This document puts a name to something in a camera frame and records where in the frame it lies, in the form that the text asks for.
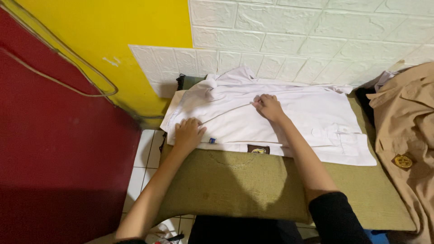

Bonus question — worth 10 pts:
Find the white plastic bag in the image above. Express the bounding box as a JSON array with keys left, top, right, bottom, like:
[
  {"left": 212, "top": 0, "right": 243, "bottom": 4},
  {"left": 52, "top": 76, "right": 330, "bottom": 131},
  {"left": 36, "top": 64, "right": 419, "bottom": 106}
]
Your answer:
[{"left": 146, "top": 223, "right": 185, "bottom": 244}]

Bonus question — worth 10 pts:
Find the person's left hand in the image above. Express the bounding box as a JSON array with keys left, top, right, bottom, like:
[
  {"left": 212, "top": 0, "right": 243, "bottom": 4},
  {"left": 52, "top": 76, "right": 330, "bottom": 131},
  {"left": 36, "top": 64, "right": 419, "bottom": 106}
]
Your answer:
[{"left": 174, "top": 117, "right": 207, "bottom": 153}]

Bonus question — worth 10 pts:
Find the white uniform shirt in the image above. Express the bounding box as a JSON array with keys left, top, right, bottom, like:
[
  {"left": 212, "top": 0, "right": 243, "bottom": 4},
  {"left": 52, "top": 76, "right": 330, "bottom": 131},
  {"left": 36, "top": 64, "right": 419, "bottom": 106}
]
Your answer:
[{"left": 160, "top": 65, "right": 377, "bottom": 167}]

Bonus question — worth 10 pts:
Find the person's right hand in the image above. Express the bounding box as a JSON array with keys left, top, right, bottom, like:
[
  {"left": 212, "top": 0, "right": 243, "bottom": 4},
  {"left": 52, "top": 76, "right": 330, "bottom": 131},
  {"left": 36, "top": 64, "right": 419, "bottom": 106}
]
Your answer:
[{"left": 252, "top": 94, "right": 286, "bottom": 123}]

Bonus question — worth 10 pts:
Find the olive green woven mat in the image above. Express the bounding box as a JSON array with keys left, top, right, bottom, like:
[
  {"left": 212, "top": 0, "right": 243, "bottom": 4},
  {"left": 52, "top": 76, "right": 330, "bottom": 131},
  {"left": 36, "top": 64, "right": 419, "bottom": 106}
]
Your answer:
[{"left": 154, "top": 76, "right": 417, "bottom": 232}]

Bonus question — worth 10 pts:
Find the white crumpled cloth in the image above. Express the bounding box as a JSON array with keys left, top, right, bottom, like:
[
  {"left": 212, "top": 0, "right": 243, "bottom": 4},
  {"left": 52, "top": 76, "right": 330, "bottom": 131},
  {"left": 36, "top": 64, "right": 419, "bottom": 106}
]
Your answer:
[{"left": 364, "top": 70, "right": 399, "bottom": 91}]

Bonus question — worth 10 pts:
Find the blue object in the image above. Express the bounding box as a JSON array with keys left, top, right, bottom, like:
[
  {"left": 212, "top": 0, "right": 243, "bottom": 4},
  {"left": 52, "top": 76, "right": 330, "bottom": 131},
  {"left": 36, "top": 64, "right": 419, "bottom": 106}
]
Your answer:
[{"left": 364, "top": 230, "right": 390, "bottom": 244}]

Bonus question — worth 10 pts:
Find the person's black clothing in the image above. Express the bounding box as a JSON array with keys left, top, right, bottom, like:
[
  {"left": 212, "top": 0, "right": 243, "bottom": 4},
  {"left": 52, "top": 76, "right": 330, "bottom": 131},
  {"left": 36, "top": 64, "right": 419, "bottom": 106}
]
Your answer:
[{"left": 115, "top": 191, "right": 373, "bottom": 244}]

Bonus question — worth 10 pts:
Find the black cloth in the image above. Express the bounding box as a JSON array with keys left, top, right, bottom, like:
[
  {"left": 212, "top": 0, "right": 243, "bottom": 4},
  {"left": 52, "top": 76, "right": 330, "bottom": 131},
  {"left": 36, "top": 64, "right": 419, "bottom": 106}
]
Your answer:
[{"left": 354, "top": 87, "right": 377, "bottom": 128}]

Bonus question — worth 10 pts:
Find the tan uniform shirt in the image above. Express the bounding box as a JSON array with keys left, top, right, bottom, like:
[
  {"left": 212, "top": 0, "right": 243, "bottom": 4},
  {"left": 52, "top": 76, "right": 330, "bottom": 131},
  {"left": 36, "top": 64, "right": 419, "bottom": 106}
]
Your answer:
[{"left": 366, "top": 62, "right": 434, "bottom": 244}]

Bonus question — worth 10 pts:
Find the beige wall cable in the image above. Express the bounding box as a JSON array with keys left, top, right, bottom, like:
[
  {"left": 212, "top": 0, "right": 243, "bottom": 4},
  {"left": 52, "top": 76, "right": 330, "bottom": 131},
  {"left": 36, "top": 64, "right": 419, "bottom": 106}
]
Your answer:
[{"left": 0, "top": 0, "right": 165, "bottom": 120}]

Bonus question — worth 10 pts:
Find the dark green folded cloth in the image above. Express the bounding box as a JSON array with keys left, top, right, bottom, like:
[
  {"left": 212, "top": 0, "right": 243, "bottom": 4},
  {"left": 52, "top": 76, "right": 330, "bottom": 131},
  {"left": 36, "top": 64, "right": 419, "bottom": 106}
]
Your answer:
[{"left": 176, "top": 74, "right": 206, "bottom": 91}]

